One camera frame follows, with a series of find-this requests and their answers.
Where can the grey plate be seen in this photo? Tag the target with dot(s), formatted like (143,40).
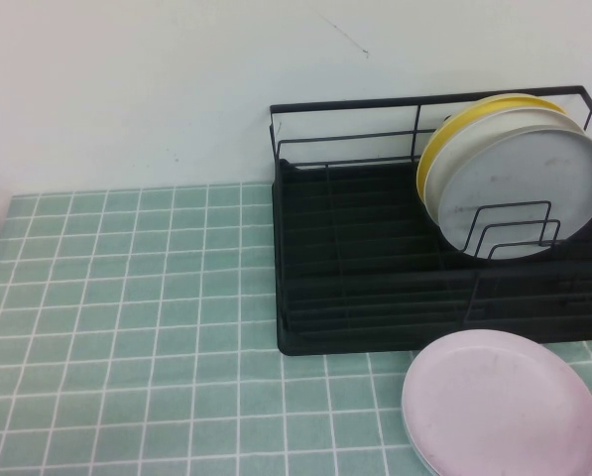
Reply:
(523,173)

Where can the yellow plate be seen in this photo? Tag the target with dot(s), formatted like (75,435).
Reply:
(437,144)

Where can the black plastic drip tray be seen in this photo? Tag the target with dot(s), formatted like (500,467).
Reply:
(375,198)

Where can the mint green plate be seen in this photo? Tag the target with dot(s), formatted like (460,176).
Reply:
(414,443)

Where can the pink plate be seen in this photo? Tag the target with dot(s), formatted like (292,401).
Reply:
(499,411)

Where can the green checked tablecloth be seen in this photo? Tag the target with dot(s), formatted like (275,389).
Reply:
(127,347)

